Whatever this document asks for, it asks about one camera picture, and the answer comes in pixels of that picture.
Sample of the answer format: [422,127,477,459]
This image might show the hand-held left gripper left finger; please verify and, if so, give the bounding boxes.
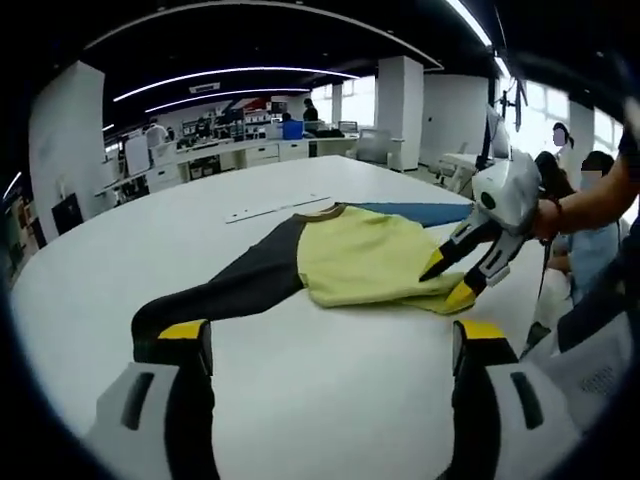
[84,318,221,480]

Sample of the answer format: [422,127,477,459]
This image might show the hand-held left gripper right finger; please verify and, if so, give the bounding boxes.
[451,318,584,480]

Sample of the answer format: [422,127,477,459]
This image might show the yellow-green garment with dark sleeves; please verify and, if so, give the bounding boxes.
[130,201,479,364]

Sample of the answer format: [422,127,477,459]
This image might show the person's right hand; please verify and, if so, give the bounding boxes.
[531,196,565,242]

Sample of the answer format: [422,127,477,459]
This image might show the person's dark clothing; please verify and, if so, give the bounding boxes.
[519,234,640,434]

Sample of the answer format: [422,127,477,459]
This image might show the grey office chair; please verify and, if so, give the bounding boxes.
[356,128,407,170]

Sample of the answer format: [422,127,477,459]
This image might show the long ceiling light strip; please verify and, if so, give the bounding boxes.
[443,0,512,77]

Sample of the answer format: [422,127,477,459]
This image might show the black box by pillar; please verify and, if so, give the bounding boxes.
[51,191,84,235]

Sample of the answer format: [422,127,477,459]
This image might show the white upright board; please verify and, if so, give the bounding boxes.
[123,134,152,177]

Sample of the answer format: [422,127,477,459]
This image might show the long white counter with drawers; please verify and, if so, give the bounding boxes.
[101,131,362,197]

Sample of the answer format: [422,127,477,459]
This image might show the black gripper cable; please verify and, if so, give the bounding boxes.
[535,238,552,304]

